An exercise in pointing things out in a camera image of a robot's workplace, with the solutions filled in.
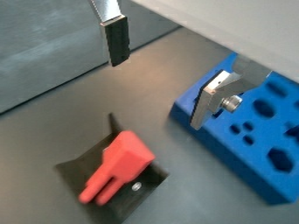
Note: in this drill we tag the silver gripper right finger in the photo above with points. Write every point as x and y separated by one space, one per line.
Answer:
219 93

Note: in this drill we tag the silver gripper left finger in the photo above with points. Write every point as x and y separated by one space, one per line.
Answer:
113 24

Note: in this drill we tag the red three prong object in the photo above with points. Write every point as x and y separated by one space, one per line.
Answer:
125 158

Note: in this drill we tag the black curved fixture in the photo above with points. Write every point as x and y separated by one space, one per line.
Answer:
78 169

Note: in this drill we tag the blue shape sorter block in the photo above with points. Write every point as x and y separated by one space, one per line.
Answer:
255 140

